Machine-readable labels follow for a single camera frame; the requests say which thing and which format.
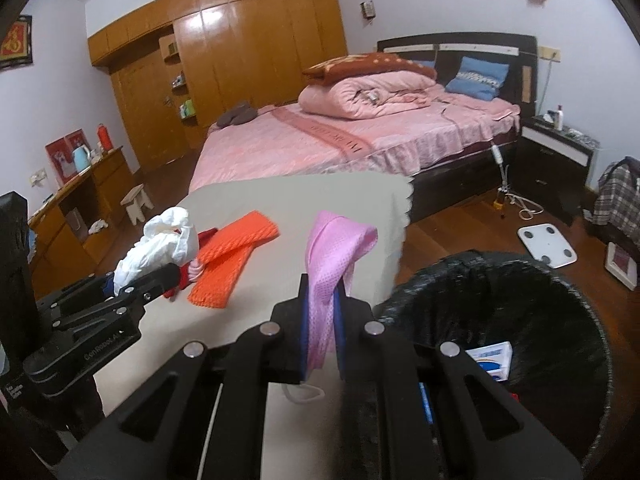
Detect wooden desk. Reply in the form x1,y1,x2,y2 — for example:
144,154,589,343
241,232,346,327
27,146,136,301

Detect red photo frame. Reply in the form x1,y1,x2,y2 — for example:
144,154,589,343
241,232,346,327
45,130,88,186

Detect wooden stool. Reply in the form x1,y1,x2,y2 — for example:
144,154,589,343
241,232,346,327
120,185,155,225

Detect white floor cables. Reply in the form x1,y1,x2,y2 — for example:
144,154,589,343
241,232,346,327
500,165,543,221

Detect wooden wardrobe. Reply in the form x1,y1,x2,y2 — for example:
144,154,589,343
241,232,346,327
87,0,348,171

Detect white body scale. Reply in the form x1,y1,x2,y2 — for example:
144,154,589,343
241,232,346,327
517,224,578,267

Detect red wall hanging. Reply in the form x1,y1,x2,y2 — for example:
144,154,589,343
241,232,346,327
0,14,35,71

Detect white plastic bag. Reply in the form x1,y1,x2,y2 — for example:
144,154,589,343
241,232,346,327
112,207,201,297

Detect orange foam net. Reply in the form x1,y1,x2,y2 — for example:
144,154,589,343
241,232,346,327
187,242,257,308
197,210,280,267

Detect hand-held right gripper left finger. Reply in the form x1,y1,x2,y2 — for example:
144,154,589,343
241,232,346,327
60,272,313,480

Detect dark nightstand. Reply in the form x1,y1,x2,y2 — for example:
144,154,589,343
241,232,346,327
515,115,600,226

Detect pink foam net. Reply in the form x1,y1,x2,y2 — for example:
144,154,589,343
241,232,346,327
282,211,379,406

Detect pink folded quilt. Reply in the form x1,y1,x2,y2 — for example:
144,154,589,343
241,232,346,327
298,72,437,120

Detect brown neck pillow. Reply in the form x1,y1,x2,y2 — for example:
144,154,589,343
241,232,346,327
216,101,258,128

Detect dark wooden bed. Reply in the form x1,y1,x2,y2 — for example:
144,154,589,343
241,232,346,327
187,32,538,221

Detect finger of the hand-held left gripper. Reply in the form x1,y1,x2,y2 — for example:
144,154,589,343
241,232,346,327
107,262,182,318
35,275,118,318

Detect blue pillow with patterned band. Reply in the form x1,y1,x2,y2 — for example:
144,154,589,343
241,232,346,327
445,56,510,101

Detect red cloth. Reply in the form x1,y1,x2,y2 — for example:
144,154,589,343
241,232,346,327
162,227,218,301

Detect pink bedsheet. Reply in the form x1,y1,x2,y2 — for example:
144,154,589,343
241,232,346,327
189,85,521,196

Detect light blue kettle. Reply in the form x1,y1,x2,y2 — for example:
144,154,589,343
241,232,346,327
71,145,93,173

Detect white and blue box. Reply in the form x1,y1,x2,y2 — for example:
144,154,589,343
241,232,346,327
467,341,514,382

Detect brown patterned blanket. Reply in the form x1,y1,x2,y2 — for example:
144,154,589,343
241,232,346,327
302,51,437,86

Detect waste bin with black liner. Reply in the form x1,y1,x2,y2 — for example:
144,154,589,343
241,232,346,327
375,250,618,480

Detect white and red square frame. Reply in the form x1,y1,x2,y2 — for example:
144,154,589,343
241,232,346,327
604,242,640,291

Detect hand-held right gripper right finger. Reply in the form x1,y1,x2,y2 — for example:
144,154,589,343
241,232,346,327
332,280,583,480

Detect plaid cloth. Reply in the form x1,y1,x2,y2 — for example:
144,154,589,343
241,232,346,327
585,157,640,241

